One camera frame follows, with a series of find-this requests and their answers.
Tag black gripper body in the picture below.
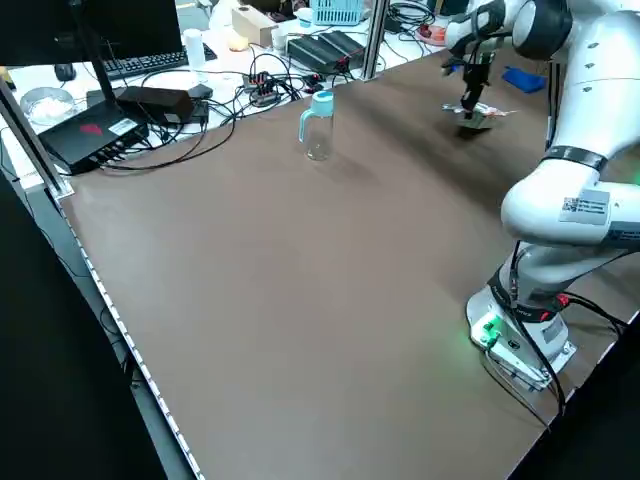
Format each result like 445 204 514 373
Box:
462 49 496 89

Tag rectangular aluminium foil pan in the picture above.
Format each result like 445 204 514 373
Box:
441 102 519 133

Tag blue dishcloth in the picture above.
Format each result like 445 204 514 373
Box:
501 64 548 95

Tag clear bottle blue lid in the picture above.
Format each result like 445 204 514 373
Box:
298 90 335 162

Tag white cylindrical bottle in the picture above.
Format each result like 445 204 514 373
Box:
181 27 208 72

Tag foil bowl white contents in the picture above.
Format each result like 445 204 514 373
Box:
18 85 77 127

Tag black power supply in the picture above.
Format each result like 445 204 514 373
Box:
286 33 334 70
319 28 367 60

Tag light blue plastic basket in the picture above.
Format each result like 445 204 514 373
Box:
308 0 373 27

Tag white cup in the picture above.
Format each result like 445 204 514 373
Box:
269 25 293 52

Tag grey hub red plugs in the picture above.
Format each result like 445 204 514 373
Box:
241 71 282 108

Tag wooden box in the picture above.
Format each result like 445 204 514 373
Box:
230 6 280 47

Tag black rectangular box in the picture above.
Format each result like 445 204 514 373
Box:
115 85 195 126

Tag black keyboard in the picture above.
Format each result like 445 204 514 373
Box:
97 43 220 80

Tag black monitor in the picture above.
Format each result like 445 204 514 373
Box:
0 0 184 68

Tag black monitor stand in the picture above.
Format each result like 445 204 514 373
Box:
68 0 127 109

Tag black router red logo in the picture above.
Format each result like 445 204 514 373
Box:
37 99 152 177

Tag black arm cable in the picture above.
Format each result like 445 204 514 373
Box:
545 59 561 154

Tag aluminium frame post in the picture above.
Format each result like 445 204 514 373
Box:
360 0 393 82

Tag black base cable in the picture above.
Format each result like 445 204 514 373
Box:
507 239 634 417

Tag long black looped cable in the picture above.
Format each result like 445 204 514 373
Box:
98 99 237 175

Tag aluminium frame rail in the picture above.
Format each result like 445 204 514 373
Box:
0 74 77 202

